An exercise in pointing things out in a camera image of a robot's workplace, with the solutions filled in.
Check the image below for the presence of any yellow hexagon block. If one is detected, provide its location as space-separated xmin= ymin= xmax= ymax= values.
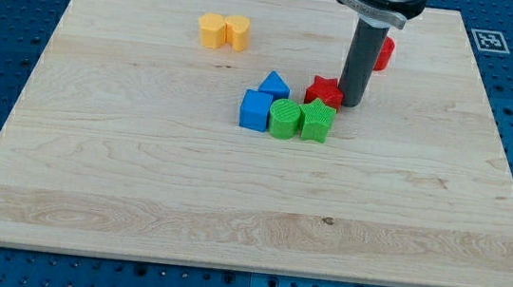
xmin=198 ymin=12 xmax=226 ymax=49

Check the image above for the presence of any blue cube block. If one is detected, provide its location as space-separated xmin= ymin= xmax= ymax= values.
xmin=238 ymin=89 xmax=273 ymax=132

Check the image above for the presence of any white fiducial marker tag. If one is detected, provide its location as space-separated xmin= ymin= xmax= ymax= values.
xmin=471 ymin=29 xmax=510 ymax=54

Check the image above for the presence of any red circle block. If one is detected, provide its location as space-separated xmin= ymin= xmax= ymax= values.
xmin=373 ymin=36 xmax=396 ymax=71

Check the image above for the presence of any blue triangle block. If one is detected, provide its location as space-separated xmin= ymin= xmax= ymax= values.
xmin=258 ymin=70 xmax=291 ymax=101

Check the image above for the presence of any red star block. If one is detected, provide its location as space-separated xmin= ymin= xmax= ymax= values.
xmin=304 ymin=75 xmax=344 ymax=111

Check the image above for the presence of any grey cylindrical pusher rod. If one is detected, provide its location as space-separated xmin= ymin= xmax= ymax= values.
xmin=338 ymin=19 xmax=389 ymax=107

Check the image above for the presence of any green circle block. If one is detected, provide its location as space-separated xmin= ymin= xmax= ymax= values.
xmin=268 ymin=99 xmax=301 ymax=140

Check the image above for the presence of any yellow heart block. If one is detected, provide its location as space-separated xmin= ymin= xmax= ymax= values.
xmin=224 ymin=15 xmax=251 ymax=52

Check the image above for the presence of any green star block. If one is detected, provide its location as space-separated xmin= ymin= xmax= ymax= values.
xmin=299 ymin=98 xmax=337 ymax=143

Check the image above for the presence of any wooden board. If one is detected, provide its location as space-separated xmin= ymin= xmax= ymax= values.
xmin=0 ymin=0 xmax=513 ymax=287

